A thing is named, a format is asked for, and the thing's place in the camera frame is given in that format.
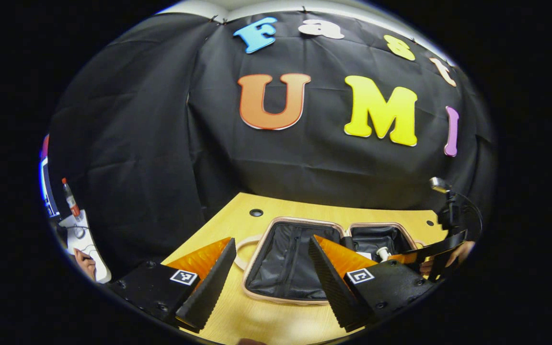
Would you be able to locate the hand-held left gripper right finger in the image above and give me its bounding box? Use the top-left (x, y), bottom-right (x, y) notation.
top-left (308, 235), bottom-right (437, 333)

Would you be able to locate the black backdrop cloth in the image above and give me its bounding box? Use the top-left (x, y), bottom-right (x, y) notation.
top-left (47, 11), bottom-right (497, 279)

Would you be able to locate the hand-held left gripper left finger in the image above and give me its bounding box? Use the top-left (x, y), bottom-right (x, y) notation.
top-left (107, 237), bottom-right (237, 334)

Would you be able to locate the white side table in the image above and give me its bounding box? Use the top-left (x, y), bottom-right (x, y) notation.
top-left (59, 210), bottom-right (112, 284)

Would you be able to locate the plastic bottle red cap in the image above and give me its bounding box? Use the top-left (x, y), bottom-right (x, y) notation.
top-left (61, 178), bottom-right (81, 217)

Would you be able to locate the computer monitor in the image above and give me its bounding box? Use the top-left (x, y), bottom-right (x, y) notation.
top-left (40, 134), bottom-right (61, 219)

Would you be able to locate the pink suitcase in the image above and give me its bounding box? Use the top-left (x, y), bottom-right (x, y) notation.
top-left (234, 216), bottom-right (426, 306)

